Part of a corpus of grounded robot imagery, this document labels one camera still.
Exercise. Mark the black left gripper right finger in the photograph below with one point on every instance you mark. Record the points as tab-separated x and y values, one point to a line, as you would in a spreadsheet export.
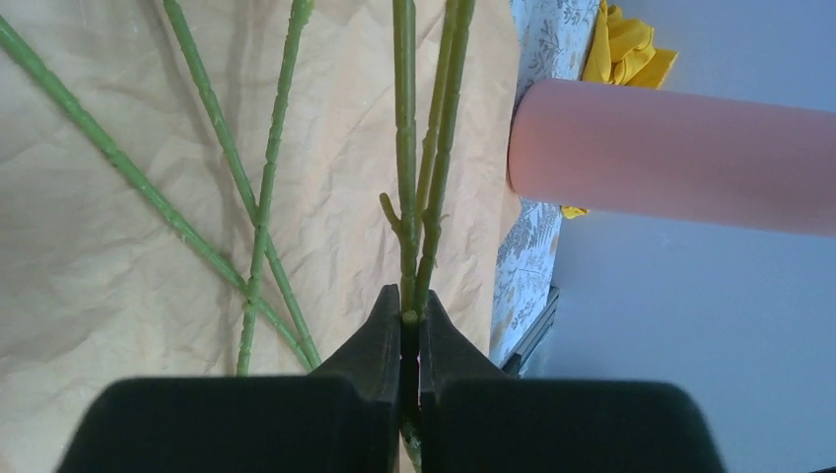
476	418

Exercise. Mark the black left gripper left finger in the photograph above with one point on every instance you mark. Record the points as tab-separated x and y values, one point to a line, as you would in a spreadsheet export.
341	417

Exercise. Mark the yellow rose stem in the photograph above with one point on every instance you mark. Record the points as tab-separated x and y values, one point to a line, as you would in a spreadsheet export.
423	167

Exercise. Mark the yellow pink flower bunch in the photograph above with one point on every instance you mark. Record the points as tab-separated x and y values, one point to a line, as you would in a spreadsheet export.
130	160

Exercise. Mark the green peach wrapping paper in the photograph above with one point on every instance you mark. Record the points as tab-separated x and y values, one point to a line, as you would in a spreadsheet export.
337	156

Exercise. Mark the pink cylindrical vase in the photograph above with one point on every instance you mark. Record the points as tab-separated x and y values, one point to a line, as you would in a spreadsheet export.
676	156

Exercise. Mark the floral patterned table mat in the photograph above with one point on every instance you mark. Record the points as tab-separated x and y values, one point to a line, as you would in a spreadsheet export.
554	38

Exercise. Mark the yellow cloth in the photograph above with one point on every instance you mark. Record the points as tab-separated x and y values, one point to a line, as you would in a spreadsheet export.
622	53

